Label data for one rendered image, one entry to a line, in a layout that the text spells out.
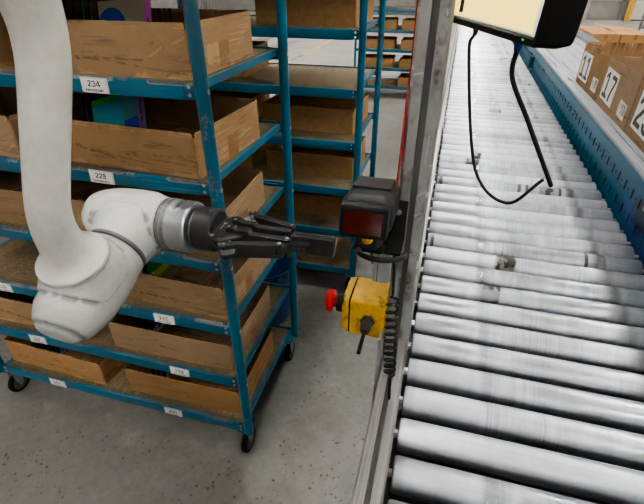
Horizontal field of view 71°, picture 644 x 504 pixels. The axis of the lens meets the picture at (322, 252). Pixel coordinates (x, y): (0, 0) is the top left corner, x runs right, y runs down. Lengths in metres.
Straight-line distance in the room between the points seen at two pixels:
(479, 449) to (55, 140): 0.70
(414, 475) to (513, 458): 0.14
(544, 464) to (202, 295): 0.84
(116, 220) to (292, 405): 1.09
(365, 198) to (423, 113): 0.13
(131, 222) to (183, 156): 0.27
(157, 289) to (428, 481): 0.87
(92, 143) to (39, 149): 0.51
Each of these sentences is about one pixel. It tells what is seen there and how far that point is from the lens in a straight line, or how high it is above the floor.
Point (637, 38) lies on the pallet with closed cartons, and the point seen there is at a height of 0.39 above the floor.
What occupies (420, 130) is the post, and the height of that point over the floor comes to 1.15.
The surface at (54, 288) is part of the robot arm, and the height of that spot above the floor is 0.95.
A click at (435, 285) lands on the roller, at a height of 0.74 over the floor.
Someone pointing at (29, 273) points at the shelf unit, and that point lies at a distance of 1.63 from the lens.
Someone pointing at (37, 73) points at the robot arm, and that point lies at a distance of 0.65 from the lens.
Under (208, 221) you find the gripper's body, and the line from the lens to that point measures 0.75.
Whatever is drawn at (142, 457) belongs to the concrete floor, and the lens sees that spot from 1.68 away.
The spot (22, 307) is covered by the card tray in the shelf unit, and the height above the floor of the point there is 0.42.
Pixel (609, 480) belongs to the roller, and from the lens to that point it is 0.77.
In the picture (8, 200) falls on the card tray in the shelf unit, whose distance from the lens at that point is 1.44.
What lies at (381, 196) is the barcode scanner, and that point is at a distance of 0.55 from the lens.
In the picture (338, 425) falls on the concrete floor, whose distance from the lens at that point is 1.65.
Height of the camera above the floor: 1.32
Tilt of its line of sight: 32 degrees down
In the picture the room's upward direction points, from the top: straight up
